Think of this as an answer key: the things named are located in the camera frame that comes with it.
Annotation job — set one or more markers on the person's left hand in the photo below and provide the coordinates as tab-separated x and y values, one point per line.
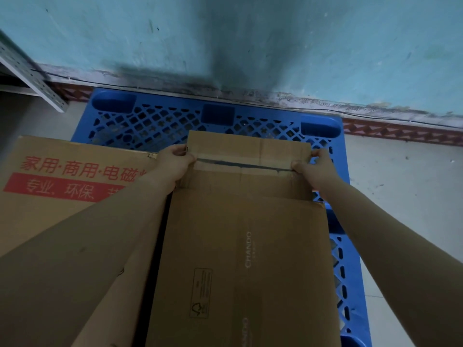
173	166

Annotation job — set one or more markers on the person's right hand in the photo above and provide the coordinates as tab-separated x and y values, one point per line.
318	170

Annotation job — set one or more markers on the person's right thumb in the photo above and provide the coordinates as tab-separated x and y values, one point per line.
301	165

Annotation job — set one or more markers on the person's left thumb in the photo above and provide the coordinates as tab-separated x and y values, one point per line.
188	159

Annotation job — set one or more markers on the plain brown cardboard box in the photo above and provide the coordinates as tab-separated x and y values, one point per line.
246	245

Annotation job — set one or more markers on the person's right forearm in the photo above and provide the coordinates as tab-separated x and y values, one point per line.
396	262

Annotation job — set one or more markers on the person's left forearm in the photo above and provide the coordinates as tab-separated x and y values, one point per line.
77	254

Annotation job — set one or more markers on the blue plastic pallet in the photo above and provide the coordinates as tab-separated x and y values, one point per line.
224	121

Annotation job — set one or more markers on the cardboard box with red print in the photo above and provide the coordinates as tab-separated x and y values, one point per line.
68	213

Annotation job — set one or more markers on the grey perforated metal shelf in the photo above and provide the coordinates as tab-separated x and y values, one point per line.
29	77

